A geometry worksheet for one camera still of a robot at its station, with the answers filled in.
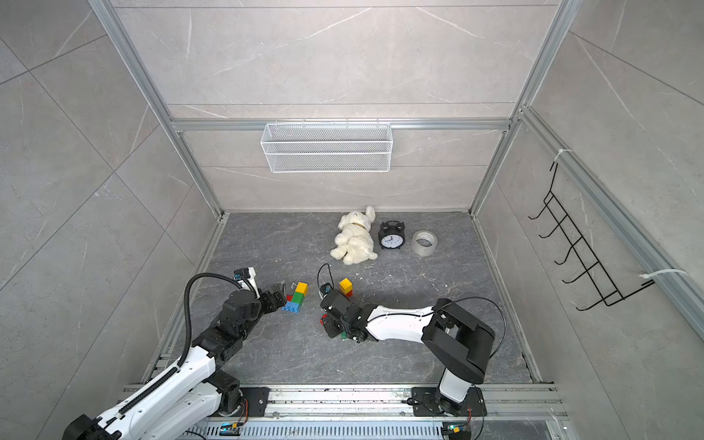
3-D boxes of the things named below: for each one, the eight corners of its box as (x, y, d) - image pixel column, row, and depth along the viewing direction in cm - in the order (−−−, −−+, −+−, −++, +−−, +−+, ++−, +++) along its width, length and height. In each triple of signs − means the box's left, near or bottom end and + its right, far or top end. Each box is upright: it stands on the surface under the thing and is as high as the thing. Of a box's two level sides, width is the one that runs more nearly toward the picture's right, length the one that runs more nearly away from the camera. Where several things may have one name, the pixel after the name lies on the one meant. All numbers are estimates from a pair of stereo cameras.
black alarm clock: (379, 248, 109) (380, 231, 100) (378, 238, 112) (379, 220, 104) (402, 248, 109) (406, 231, 100) (401, 238, 112) (404, 220, 104)
